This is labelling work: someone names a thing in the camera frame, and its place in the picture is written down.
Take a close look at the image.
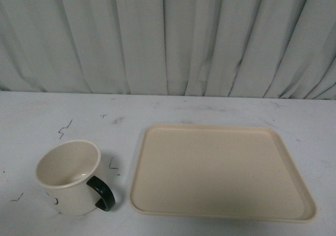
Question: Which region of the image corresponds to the white smiley mug black handle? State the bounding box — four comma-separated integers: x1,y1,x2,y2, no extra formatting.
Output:
35,140,116,216

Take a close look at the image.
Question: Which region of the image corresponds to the beige rectangular plastic tray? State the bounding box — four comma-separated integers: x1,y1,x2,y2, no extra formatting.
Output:
129,124,317,222

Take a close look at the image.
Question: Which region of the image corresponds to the grey pleated curtain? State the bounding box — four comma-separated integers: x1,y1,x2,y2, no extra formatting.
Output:
1,0,335,100

